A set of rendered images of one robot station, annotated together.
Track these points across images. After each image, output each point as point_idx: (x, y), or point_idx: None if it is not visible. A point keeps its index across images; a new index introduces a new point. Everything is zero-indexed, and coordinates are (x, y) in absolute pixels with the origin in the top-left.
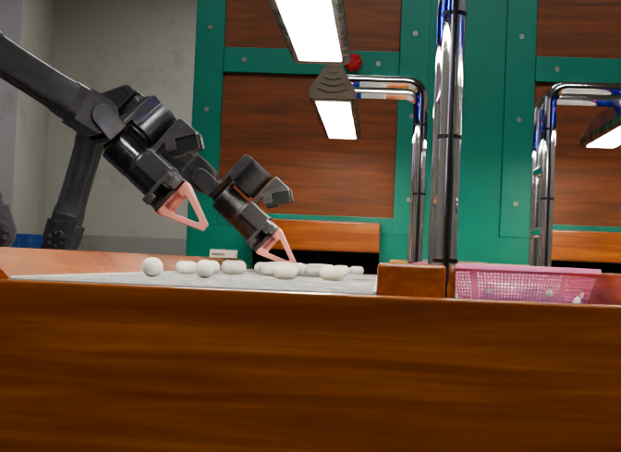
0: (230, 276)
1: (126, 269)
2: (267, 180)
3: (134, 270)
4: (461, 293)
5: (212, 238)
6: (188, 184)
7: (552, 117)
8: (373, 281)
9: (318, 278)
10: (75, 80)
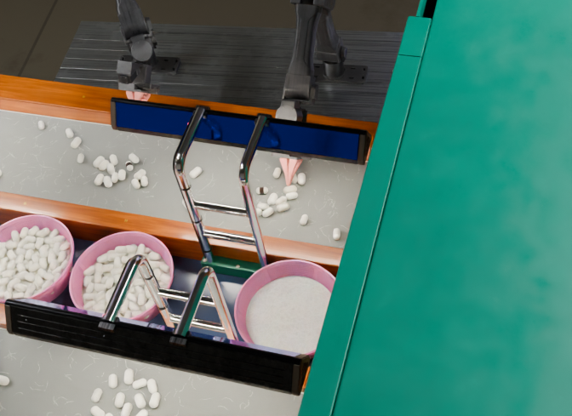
0: (9, 141)
1: (2, 107)
2: None
3: (14, 110)
4: (10, 236)
5: None
6: (128, 93)
7: (138, 269)
8: None
9: (38, 176)
10: (118, 5)
